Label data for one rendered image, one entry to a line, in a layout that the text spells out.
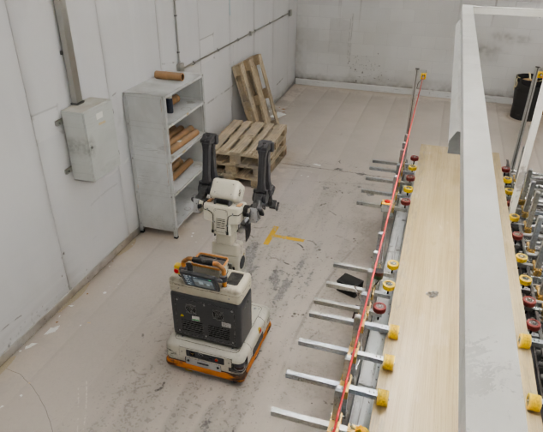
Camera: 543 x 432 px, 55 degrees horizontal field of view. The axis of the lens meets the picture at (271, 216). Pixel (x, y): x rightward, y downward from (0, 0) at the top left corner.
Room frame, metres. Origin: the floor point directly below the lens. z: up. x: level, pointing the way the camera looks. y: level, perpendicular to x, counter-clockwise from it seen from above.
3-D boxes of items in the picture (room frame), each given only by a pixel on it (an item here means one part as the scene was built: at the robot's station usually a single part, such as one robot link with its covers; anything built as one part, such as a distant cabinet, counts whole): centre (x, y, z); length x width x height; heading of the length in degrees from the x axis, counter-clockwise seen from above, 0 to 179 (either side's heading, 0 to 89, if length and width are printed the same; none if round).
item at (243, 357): (3.11, 0.39, 0.16); 0.67 x 0.64 x 0.25; 162
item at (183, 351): (2.80, 0.47, 0.23); 0.41 x 0.02 x 0.08; 72
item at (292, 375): (1.88, -0.32, 0.95); 0.50 x 0.04 x 0.04; 73
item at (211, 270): (3.00, 0.42, 0.87); 0.23 x 0.15 x 0.11; 72
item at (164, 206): (5.25, 1.09, 0.78); 0.90 x 0.45 x 1.55; 163
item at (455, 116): (2.77, -1.00, 2.34); 2.40 x 0.12 x 0.08; 163
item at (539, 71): (4.97, -2.51, 1.25); 0.15 x 0.08 x 1.10; 163
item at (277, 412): (1.66, -0.18, 0.95); 0.36 x 0.03 x 0.03; 73
